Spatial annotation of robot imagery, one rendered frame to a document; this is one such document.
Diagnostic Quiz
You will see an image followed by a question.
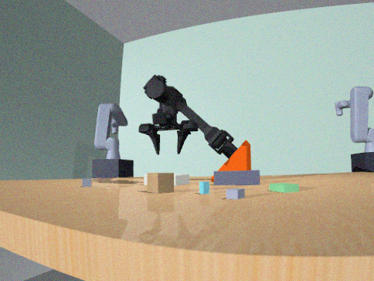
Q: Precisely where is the light green flat block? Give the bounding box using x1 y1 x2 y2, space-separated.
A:
269 183 299 193

